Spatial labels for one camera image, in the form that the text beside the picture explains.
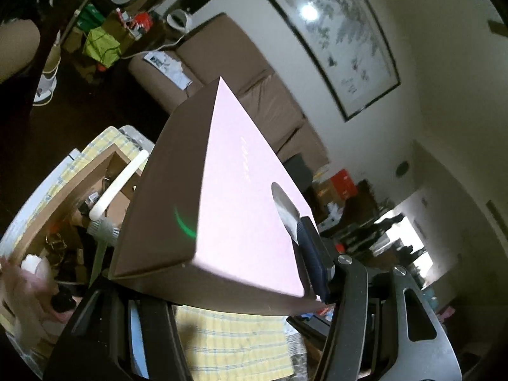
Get pink soft item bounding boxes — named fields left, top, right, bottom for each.
left=0, top=256, right=72, bottom=322

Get yellow checked cloth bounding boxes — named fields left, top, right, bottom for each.
left=8, top=126, right=330, bottom=381

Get person's bare leg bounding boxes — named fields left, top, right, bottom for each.
left=0, top=20, right=40, bottom=84

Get white ring-shaped appliance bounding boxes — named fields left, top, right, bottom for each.
left=166, top=8, right=194, bottom=34

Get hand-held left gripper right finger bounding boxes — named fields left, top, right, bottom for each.
left=296, top=216, right=463, bottom=381

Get red box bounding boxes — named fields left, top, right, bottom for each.
left=329, top=170, right=356, bottom=201

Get red snack packets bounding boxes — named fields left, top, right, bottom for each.
left=131, top=12, right=153, bottom=34

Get cardboard box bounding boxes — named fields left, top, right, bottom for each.
left=0, top=147, right=145, bottom=346

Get bright green bag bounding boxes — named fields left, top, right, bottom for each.
left=82, top=28, right=122, bottom=68

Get bright window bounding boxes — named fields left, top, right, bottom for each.
left=377, top=190, right=461, bottom=286

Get printed papers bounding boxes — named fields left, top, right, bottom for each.
left=144, top=51, right=193, bottom=90

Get brown sofa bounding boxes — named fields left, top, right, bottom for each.
left=128, top=13, right=330, bottom=167

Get white brush handle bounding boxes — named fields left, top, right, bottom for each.
left=88, top=150, right=149, bottom=243

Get black cushion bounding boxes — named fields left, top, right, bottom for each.
left=284, top=156, right=314, bottom=193

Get framed ink painting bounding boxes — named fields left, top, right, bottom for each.
left=256, top=0, right=401, bottom=123

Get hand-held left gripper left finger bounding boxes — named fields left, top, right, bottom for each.
left=43, top=274, right=191, bottom=381

